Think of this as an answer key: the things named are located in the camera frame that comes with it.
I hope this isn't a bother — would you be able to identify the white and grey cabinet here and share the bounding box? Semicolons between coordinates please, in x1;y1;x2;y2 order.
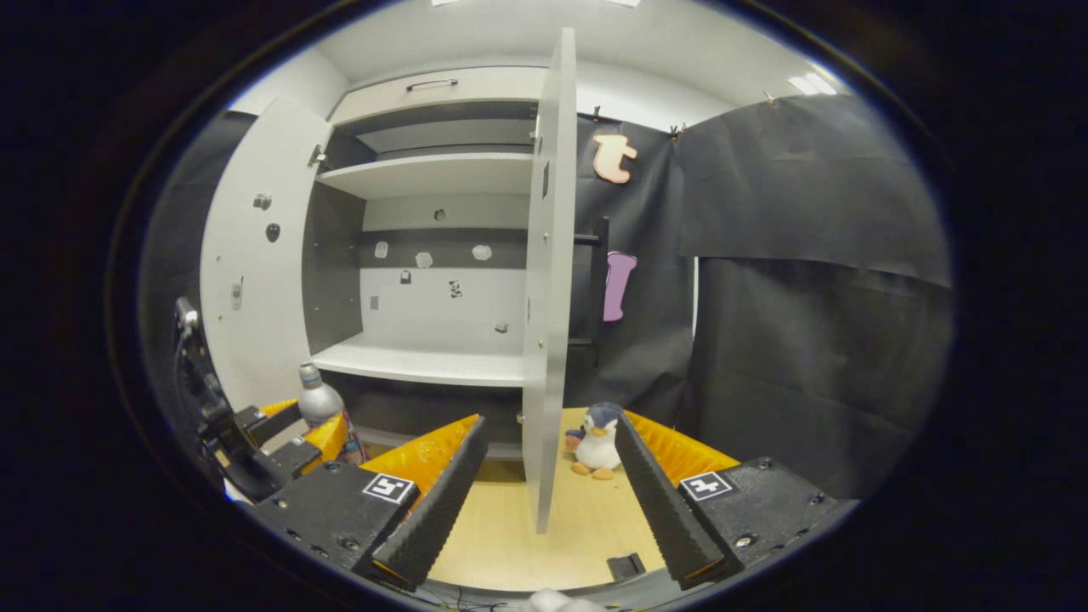
302;66;545;460

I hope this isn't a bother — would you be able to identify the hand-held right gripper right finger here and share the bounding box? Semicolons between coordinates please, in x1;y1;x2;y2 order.
615;411;858;592

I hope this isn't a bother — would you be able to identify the silver bottle with pink label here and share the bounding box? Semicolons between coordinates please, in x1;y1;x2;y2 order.
297;362;368;467

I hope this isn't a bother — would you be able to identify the small black block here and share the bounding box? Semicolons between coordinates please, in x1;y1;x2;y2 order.
606;552;648;584

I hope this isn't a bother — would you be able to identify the white cabinet drawer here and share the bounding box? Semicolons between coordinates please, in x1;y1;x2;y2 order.
330;66;549;126

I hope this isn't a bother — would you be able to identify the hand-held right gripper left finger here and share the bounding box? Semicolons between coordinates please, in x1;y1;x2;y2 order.
253;414;490;593

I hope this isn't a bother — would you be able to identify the ceiling light panel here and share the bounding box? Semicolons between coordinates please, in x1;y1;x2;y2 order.
785;71;841;97

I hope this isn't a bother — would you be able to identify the penguin plush toy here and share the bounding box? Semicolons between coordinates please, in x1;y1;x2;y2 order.
564;402;626;481

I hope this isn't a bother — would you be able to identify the black backdrop cloth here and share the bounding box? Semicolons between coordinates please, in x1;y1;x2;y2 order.
140;93;955;502

